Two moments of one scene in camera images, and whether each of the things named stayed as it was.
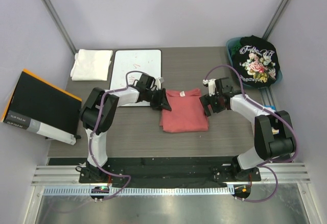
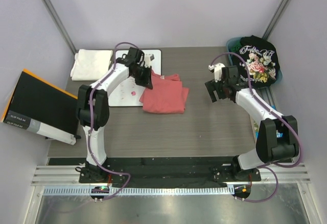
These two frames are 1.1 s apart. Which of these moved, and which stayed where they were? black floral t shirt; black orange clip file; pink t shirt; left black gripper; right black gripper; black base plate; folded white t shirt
Moved: right black gripper; left black gripper; pink t shirt
Stayed: folded white t shirt; black orange clip file; black base plate; black floral t shirt
